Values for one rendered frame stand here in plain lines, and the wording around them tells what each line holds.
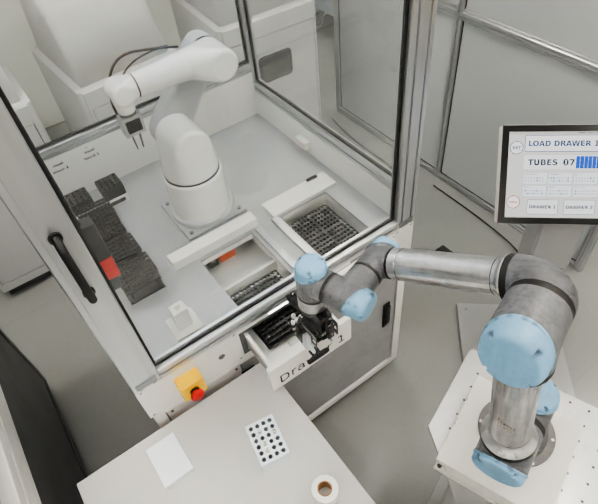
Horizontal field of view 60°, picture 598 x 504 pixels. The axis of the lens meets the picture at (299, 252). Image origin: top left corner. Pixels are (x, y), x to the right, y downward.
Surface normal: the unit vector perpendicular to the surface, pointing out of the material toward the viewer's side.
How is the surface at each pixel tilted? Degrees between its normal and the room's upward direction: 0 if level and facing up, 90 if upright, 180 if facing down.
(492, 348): 83
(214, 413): 0
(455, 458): 2
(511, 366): 83
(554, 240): 90
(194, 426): 0
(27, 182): 90
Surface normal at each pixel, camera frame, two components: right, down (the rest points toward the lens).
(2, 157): 0.59, 0.57
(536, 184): -0.14, 0.14
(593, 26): -0.81, 0.48
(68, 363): -0.08, -0.67
